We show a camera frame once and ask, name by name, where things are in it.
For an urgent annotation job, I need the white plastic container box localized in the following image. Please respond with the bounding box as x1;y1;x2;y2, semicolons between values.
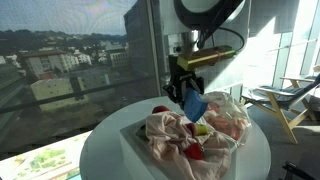
119;114;239;180

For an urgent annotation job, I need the wooden lounge chair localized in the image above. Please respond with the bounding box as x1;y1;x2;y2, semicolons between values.
240;73;320;145

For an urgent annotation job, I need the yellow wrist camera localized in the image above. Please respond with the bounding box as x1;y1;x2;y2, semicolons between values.
176;45;238;72

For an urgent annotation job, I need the blue soft item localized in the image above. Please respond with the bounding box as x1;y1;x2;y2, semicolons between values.
183;87;209;124

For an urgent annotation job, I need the black floor object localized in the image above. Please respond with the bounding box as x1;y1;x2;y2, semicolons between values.
282;161;320;180

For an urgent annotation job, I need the pink cloth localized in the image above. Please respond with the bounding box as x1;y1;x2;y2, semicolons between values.
144;110;233;180

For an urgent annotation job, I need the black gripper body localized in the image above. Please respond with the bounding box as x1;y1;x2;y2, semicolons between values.
163;54;205;104

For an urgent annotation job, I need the red toy strawberry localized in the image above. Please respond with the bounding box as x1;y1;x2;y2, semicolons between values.
184;142;206;161

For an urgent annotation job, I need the white plastic bag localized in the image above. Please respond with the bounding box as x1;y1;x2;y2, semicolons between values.
199;90;253;146

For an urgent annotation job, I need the yellow toy item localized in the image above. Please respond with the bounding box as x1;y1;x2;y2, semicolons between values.
186;122;211;137

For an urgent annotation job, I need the red toy radish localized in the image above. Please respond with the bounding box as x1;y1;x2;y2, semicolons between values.
151;105;171;115

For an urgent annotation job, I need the colourful play mat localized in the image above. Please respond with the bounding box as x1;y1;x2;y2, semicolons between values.
0;131;93;180

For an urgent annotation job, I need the black camera cable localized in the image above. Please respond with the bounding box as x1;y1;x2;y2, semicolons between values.
199;26;246;53

